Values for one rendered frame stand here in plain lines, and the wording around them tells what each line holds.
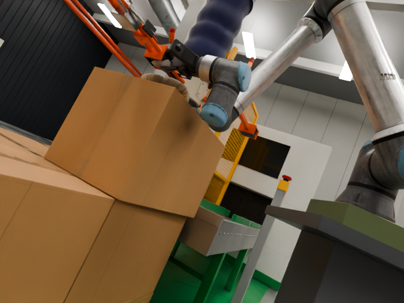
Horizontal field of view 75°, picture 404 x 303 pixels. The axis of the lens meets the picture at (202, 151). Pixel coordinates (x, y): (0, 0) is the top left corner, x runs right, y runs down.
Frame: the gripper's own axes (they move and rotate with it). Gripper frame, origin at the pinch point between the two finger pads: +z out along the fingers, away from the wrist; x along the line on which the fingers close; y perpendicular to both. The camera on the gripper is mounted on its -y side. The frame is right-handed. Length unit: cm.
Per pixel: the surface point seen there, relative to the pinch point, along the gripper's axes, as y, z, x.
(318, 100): 947, 51, 490
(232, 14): 21.3, -8.4, 39.3
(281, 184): 118, -46, -10
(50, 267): -16, -17, -73
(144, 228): 20, -17, -61
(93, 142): -3.9, 2.6, -40.0
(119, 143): -4.2, -8.0, -36.8
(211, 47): 19.7, -7.2, 19.6
